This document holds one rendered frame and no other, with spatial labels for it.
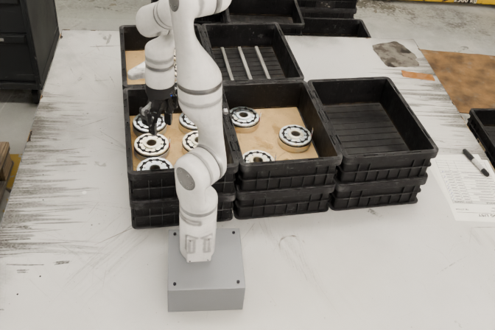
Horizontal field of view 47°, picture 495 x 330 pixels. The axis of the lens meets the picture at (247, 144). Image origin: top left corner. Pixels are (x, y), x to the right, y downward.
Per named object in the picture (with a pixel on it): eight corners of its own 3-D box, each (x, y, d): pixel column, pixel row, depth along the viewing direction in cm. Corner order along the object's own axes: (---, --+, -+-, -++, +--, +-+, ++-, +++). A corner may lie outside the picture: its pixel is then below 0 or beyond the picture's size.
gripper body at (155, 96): (160, 91, 138) (160, 121, 144) (182, 77, 144) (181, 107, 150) (137, 80, 141) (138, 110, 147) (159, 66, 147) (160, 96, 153)
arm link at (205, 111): (232, 81, 115) (199, 100, 110) (232, 179, 132) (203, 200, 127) (200, 65, 120) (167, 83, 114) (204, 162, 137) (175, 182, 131)
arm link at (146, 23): (130, 11, 133) (144, -2, 120) (166, 6, 136) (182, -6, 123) (136, 40, 133) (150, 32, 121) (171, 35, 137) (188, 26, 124)
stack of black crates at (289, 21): (286, 67, 340) (296, -2, 311) (293, 96, 317) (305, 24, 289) (219, 65, 335) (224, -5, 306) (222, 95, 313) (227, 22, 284)
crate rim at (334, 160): (342, 165, 160) (344, 158, 158) (239, 173, 154) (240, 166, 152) (304, 85, 189) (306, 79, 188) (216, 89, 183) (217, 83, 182)
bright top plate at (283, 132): (315, 144, 174) (315, 143, 173) (283, 147, 171) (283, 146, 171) (306, 124, 181) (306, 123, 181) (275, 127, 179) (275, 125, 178)
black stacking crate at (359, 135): (428, 180, 172) (440, 152, 165) (336, 188, 166) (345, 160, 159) (380, 104, 202) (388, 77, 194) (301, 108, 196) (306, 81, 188)
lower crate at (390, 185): (419, 206, 179) (430, 179, 172) (330, 214, 173) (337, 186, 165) (373, 127, 209) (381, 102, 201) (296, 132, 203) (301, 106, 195)
